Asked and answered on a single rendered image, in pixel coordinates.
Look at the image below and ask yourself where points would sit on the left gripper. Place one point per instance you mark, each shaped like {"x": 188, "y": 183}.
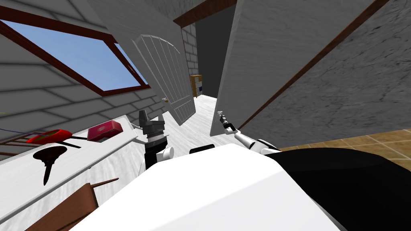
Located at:
{"x": 154, "y": 127}

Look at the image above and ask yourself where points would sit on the brown wooden chair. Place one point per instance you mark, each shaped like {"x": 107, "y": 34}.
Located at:
{"x": 67, "y": 208}

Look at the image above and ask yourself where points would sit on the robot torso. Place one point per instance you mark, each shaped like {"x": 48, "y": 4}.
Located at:
{"x": 205, "y": 192}

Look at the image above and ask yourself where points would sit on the black ladle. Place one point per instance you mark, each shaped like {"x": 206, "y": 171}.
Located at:
{"x": 48, "y": 158}

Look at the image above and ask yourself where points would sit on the yellow wooden cabinet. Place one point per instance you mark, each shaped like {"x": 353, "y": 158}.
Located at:
{"x": 196, "y": 85}

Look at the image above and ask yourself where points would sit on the white table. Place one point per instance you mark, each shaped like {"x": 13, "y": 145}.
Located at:
{"x": 19, "y": 179}

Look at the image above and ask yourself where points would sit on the brown framed window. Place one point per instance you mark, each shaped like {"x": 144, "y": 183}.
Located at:
{"x": 74, "y": 61}

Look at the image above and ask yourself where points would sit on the red pan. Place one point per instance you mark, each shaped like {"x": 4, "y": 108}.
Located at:
{"x": 48, "y": 136}

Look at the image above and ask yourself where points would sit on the grey plain door leaf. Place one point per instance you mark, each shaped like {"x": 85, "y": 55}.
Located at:
{"x": 276, "y": 64}

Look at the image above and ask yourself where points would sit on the red box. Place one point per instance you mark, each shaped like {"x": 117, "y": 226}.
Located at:
{"x": 104, "y": 131}

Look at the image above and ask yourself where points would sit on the white panelled door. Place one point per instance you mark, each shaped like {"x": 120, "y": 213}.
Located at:
{"x": 167, "y": 77}

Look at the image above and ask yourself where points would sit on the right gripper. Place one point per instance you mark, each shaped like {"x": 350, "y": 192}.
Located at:
{"x": 225, "y": 122}

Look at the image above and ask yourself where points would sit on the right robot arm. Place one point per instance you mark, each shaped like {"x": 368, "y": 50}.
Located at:
{"x": 337, "y": 186}

